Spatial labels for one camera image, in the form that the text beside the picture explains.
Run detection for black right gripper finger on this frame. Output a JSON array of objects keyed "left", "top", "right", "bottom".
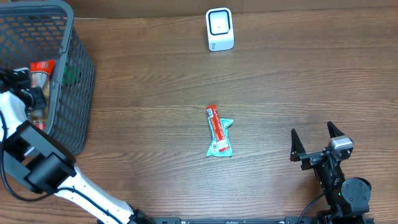
[
  {"left": 290, "top": 129, "right": 306, "bottom": 162},
  {"left": 327, "top": 121, "right": 345, "bottom": 138}
]

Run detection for spaghetti pack orange ends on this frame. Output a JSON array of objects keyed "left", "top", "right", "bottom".
[{"left": 30, "top": 60, "right": 56, "bottom": 130}]

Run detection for red coffee stick sachet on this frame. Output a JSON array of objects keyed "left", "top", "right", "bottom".
[{"left": 206, "top": 105, "right": 229, "bottom": 152}]

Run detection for teal snack packet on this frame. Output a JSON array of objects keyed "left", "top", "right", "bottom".
[{"left": 206, "top": 118, "right": 233, "bottom": 157}]

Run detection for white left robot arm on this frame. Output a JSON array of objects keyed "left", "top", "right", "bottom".
[{"left": 1, "top": 68, "right": 154, "bottom": 223}]

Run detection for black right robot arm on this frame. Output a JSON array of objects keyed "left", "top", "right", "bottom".
[{"left": 290, "top": 121, "right": 374, "bottom": 223}]

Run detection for white barcode scanner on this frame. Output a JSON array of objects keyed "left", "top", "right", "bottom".
[{"left": 205, "top": 7, "right": 234, "bottom": 52}]

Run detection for grey plastic shopping basket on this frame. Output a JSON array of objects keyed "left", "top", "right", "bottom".
[{"left": 1, "top": 1, "right": 96, "bottom": 155}]

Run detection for black rail table edge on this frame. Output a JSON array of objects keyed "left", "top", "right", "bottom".
[{"left": 152, "top": 217, "right": 375, "bottom": 224}]

